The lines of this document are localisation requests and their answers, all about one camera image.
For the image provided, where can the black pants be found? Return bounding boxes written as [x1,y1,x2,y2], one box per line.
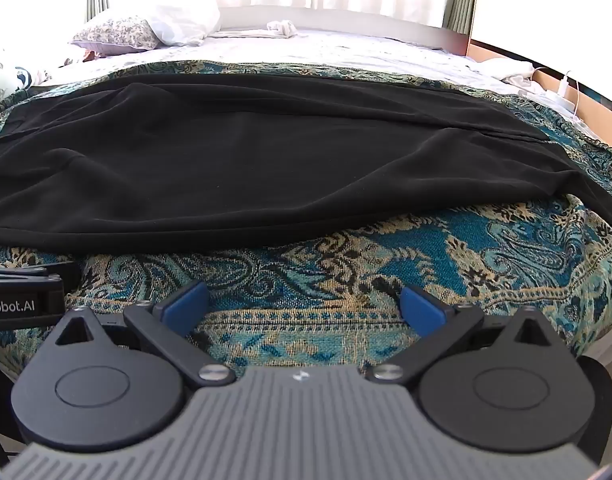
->
[0,74,612,254]

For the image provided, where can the floral pillow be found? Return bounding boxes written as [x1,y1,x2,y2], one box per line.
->
[70,14,159,57]

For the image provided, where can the blue and white patterned cloth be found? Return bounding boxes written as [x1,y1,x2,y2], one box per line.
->
[0,30,52,107]

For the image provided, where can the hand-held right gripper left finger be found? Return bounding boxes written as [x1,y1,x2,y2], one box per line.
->
[53,280,237,389]

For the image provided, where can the white bed sheet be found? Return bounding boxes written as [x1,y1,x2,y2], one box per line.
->
[30,27,604,128]

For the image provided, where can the blue paisley blanket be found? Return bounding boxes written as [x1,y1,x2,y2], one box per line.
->
[0,59,612,377]

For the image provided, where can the white charger with cable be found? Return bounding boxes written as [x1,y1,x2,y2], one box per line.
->
[518,88,578,112]

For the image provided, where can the wooden side board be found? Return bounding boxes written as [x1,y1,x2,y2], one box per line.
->
[466,40,612,128]

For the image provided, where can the small rolled white cloth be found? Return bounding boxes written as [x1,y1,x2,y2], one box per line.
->
[266,19,299,40]

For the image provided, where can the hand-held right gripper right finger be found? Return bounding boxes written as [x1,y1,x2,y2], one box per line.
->
[365,285,560,387]

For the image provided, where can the crumpled white cloth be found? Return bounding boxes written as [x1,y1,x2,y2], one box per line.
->
[481,57,551,94]

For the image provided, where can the white pillow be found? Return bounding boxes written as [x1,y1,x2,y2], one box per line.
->
[136,0,221,47]

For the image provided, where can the grey bed headboard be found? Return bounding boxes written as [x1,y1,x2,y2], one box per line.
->
[218,5,473,56]

